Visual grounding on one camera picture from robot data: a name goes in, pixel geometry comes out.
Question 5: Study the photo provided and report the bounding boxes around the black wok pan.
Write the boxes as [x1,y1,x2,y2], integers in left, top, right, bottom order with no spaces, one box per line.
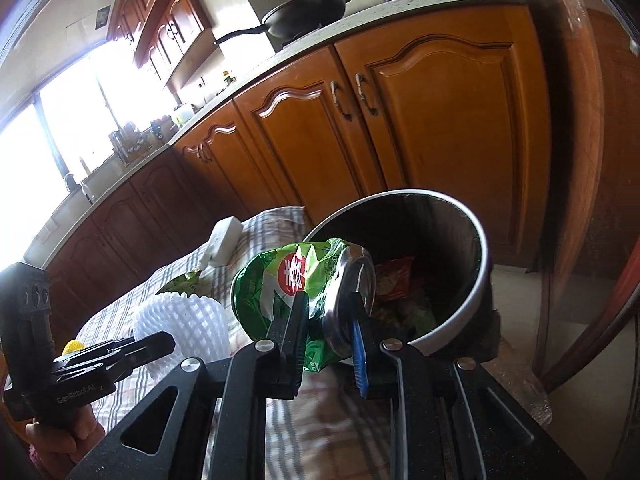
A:
[215,0,352,44]

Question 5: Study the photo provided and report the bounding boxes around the red snack wrapper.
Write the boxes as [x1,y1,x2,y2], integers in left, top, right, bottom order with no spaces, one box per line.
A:
[374,257,425,309]

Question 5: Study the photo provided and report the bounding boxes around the wooden base kitchen cabinets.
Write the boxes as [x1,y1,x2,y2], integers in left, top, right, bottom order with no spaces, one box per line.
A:
[46,2,551,347]

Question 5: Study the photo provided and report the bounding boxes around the green spout drink pouch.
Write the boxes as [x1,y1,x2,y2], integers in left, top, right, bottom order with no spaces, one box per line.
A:
[157,270,202,296]

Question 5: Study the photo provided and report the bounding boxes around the green snack bag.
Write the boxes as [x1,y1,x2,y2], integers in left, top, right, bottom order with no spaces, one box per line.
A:
[230,237,375,373]

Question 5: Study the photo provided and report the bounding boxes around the wooden upper wall cabinets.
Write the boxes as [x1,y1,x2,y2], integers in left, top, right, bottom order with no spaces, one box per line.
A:
[108,0,218,93]

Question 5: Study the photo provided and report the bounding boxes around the left hand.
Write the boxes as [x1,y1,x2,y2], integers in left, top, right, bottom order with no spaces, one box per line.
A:
[25,405,105,479]

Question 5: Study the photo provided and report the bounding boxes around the plaid checkered tablecloth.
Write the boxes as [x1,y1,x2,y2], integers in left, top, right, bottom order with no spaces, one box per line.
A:
[76,206,390,479]

